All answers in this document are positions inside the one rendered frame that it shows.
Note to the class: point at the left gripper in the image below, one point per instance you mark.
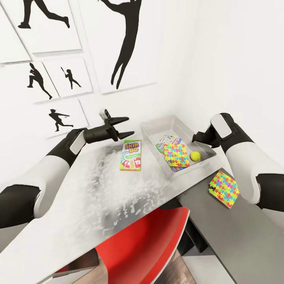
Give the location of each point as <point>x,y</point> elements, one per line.
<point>107,131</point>

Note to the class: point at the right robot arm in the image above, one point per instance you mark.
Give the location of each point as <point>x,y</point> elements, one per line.
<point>259,178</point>

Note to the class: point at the tennis ball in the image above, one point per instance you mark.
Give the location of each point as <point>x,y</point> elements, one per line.
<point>195,156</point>

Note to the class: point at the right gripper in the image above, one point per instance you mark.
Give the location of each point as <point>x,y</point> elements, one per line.
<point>202,137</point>

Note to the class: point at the jigsaw puzzle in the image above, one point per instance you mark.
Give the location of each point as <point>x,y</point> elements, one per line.
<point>226,189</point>
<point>177,153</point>

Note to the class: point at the board game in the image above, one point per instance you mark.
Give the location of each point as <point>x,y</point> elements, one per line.
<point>167,139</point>
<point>175,169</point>
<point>131,156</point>

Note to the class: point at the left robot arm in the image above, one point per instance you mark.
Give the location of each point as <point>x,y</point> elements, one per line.
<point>32,194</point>

